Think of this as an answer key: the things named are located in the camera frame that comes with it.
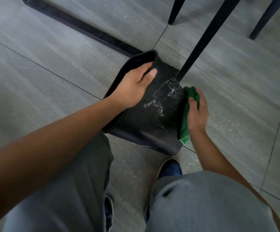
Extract person's left hand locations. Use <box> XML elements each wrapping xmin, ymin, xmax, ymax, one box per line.
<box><xmin>109</xmin><ymin>62</ymin><xmax>158</xmax><ymax>112</ymax></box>

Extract person's right hand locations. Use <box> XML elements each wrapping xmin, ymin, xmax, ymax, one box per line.
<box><xmin>187</xmin><ymin>88</ymin><xmax>210</xmax><ymax>133</ymax></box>

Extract green cleaning cloth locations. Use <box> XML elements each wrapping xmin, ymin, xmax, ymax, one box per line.
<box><xmin>179</xmin><ymin>86</ymin><xmax>200</xmax><ymax>145</ymax></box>

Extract black waste bin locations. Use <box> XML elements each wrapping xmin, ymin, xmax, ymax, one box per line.
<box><xmin>102</xmin><ymin>49</ymin><xmax>187</xmax><ymax>156</ymax></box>

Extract person's left forearm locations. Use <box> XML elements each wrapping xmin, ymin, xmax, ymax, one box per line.
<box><xmin>0</xmin><ymin>95</ymin><xmax>125</xmax><ymax>228</ymax></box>

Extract person's right forearm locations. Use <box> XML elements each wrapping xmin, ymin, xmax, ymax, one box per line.
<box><xmin>190</xmin><ymin>129</ymin><xmax>280</xmax><ymax>232</ymax></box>

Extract blue right shoe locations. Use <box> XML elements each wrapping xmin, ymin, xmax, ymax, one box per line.
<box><xmin>144</xmin><ymin>159</ymin><xmax>183</xmax><ymax>224</ymax></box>

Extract blue shoe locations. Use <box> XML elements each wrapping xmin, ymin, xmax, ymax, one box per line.
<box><xmin>103</xmin><ymin>195</ymin><xmax>114</xmax><ymax>232</ymax></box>
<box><xmin>144</xmin><ymin>159</ymin><xmax>183</xmax><ymax>224</ymax></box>

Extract black chair leg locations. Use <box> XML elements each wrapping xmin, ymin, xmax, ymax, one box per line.
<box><xmin>168</xmin><ymin>0</ymin><xmax>187</xmax><ymax>25</ymax></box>
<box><xmin>249</xmin><ymin>0</ymin><xmax>280</xmax><ymax>41</ymax></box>
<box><xmin>176</xmin><ymin>0</ymin><xmax>242</xmax><ymax>82</ymax></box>

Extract grey trousers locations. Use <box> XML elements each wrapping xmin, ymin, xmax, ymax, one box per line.
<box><xmin>2</xmin><ymin>131</ymin><xmax>280</xmax><ymax>232</ymax></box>

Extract blue left shoe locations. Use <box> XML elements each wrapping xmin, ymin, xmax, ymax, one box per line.
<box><xmin>103</xmin><ymin>195</ymin><xmax>114</xmax><ymax>232</ymax></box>

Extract black floor frame bar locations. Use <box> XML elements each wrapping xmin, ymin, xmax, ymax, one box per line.
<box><xmin>20</xmin><ymin>0</ymin><xmax>180</xmax><ymax>76</ymax></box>

